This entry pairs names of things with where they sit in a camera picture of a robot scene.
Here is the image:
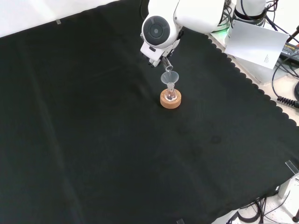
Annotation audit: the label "cork ring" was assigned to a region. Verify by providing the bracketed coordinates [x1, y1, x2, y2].
[160, 90, 182, 110]

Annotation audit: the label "black floor cables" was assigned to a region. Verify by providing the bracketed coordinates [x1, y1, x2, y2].
[225, 197, 299, 224]

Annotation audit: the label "glass round-bottom flask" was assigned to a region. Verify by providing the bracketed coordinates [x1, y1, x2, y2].
[164, 84, 176, 102]

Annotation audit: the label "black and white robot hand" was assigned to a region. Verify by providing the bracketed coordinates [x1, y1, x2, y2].
[140, 29, 185, 68]

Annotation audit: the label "white metal bracket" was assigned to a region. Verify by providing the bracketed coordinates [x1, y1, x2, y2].
[277, 174, 299, 199]

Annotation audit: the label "black cable with ribbed plug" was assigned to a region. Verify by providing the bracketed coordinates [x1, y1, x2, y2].
[271, 57, 299, 108]

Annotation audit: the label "pale board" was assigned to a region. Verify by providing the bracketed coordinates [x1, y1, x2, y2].
[224, 20, 290, 70]

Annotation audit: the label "grey base plate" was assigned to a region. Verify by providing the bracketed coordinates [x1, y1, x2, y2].
[225, 53, 279, 84]

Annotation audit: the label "black cloth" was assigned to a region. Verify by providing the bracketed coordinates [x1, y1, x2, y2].
[0, 0, 299, 224]

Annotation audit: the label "black power adapter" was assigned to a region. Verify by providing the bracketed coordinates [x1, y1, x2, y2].
[279, 43, 299, 60]

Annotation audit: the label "clear plastic funnel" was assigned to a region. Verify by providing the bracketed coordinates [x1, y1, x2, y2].
[160, 71, 180, 91]

